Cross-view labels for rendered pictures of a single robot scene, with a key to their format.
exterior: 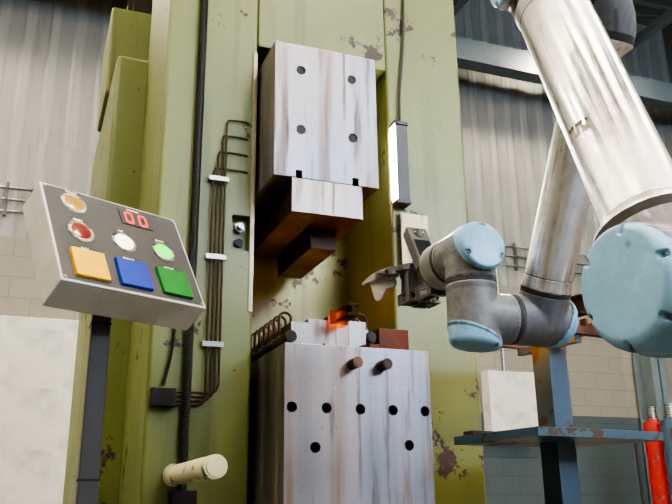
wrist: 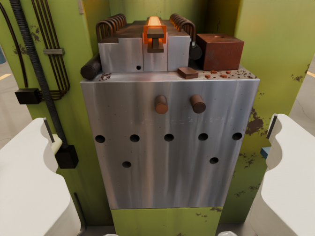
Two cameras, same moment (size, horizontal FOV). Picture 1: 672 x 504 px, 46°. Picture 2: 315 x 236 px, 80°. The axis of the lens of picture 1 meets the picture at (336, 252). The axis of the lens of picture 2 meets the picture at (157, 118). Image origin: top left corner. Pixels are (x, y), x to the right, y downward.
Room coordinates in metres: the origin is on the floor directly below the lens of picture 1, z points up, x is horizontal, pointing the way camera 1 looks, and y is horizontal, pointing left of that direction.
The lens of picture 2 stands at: (1.54, -0.16, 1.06)
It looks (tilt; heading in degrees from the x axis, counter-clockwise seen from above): 32 degrees down; 21
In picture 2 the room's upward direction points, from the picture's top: 1 degrees counter-clockwise
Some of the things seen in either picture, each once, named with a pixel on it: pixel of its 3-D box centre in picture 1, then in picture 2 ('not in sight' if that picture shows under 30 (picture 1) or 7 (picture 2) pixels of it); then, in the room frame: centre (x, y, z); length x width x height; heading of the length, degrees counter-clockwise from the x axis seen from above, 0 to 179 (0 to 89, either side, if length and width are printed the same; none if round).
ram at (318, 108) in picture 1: (315, 147); not in sight; (2.15, 0.06, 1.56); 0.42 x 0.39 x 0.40; 21
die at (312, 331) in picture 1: (301, 348); (146, 37); (2.13, 0.10, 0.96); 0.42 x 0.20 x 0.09; 21
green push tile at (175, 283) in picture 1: (173, 284); not in sight; (1.64, 0.35, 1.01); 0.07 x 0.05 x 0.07; 136
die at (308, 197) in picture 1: (302, 223); not in sight; (2.13, 0.10, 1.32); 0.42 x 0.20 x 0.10; 21
